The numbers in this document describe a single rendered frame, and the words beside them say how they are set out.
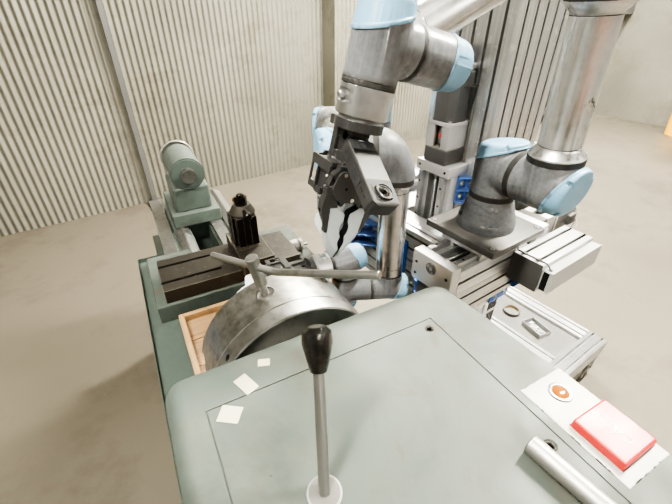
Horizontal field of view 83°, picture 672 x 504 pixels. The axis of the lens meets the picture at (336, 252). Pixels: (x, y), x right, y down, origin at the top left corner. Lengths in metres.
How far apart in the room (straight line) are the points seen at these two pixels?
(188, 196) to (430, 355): 1.37
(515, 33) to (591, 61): 0.35
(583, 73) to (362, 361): 0.65
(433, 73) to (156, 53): 3.58
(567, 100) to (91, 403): 2.28
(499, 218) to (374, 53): 0.64
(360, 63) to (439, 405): 0.43
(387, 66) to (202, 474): 0.51
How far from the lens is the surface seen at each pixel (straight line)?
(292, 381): 0.53
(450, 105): 1.20
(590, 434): 0.55
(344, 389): 0.52
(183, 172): 1.68
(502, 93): 1.21
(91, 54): 3.97
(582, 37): 0.88
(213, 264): 1.28
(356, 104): 0.53
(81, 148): 4.08
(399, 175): 0.93
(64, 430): 2.34
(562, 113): 0.90
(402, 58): 0.55
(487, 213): 1.05
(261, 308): 0.67
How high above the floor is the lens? 1.67
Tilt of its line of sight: 33 degrees down
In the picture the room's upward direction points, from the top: straight up
